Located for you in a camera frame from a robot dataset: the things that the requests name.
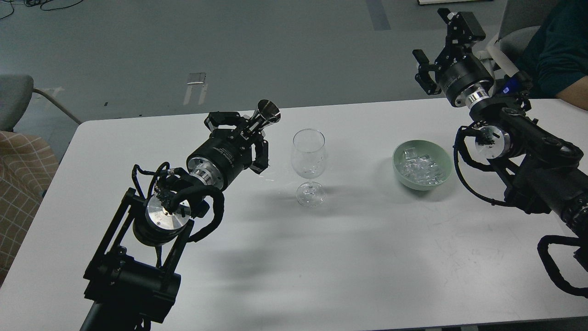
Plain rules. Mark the white office chair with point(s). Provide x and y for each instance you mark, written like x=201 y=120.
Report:
x=521 y=20

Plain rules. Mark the green ceramic bowl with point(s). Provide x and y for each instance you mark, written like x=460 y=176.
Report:
x=424 y=147

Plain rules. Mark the pile of ice cubes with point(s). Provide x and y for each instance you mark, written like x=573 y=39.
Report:
x=420 y=168

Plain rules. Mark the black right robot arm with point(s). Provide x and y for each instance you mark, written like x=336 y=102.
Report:
x=540 y=171

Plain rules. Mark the clear wine glass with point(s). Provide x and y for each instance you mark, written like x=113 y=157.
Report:
x=308 y=160

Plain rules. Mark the checkered orange cushion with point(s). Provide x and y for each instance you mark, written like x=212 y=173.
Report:
x=27 y=167

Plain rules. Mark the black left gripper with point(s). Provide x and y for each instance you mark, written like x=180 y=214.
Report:
x=228 y=152

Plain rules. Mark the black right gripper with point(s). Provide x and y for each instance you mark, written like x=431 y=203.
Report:
x=459 y=75

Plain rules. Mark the grey chair at left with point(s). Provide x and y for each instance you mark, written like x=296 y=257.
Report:
x=16 y=94

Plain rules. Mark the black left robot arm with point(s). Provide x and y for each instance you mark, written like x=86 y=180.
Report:
x=132 y=278

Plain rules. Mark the steel double jigger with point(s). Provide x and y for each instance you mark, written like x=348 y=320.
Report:
x=267 y=114

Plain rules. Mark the person in dark sweater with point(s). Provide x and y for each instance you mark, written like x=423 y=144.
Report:
x=556 y=58

